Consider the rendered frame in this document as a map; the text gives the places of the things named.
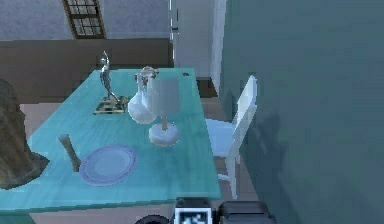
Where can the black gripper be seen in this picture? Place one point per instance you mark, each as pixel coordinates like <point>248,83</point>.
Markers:
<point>154,220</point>

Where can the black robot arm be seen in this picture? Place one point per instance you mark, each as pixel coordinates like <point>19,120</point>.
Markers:
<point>233,213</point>

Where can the turquoise table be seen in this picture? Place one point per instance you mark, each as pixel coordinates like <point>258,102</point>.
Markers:
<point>166,166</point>

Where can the lilac plate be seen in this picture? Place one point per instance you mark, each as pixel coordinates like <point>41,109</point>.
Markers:
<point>108,165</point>

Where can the white round vase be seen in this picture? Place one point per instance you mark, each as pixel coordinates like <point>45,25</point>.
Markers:
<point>140,108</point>

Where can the white table lamp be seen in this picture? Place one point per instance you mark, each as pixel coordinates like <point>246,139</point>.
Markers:
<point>163,96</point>

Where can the white chair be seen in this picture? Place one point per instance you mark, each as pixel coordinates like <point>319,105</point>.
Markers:
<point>241,116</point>

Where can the silver figure statue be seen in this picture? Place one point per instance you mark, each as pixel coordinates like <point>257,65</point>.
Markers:
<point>107,83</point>

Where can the brown bust sculpture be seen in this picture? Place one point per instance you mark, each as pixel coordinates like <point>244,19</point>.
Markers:
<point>11,140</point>

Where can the white room door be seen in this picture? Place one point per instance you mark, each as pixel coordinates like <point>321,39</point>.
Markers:
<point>193,36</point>

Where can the brown framed window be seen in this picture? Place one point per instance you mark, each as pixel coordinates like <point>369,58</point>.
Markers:
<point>84,18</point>

